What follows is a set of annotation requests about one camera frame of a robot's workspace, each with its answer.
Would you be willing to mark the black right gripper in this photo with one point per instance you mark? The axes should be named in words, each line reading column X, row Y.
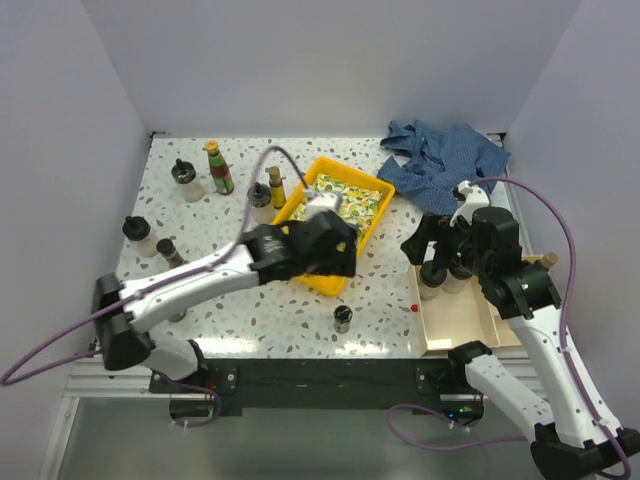
column 431, row 228

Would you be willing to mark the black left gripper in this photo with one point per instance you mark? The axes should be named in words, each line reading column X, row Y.
column 342, row 262

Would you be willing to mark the dark pepper grinder jar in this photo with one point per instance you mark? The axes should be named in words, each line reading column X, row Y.
column 342, row 318

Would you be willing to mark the sesame seed shaker jar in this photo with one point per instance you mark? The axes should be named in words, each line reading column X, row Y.
column 430, row 279

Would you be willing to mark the yellow label oil bottle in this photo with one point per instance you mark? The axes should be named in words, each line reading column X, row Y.
column 547, row 261

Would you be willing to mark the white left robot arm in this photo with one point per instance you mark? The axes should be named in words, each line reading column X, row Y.
column 129, row 314

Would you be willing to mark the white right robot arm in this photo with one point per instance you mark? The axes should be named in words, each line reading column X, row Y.
column 571, row 432

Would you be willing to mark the black lid seasoning jar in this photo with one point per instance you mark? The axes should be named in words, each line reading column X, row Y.
column 260, row 200

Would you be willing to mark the yellow plastic tray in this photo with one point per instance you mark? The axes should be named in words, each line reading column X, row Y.
column 295, row 206

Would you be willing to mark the yellow label sauce bottle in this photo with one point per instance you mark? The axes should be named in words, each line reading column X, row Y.
column 276, row 185

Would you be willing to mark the lemon print cloth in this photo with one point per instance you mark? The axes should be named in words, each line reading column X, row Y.
column 359, row 206

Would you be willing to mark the cream divided organizer box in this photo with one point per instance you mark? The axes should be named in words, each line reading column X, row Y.
column 450, row 320

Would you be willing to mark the blue checkered shirt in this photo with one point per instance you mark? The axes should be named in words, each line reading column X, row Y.
column 427, row 164

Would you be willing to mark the red chili sauce bottle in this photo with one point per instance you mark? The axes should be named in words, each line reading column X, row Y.
column 219, row 169

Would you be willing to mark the white powder shaker jar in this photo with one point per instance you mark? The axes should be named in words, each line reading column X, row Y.
column 185, row 176

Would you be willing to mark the white salt shaker jar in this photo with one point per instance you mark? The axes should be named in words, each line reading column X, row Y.
column 139, row 233

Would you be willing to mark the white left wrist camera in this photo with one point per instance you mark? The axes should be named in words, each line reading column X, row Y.
column 321, row 201

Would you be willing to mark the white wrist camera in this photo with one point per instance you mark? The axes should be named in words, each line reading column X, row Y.
column 473, row 198
column 321, row 201

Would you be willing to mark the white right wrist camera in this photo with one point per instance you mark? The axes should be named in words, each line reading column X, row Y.
column 473, row 198

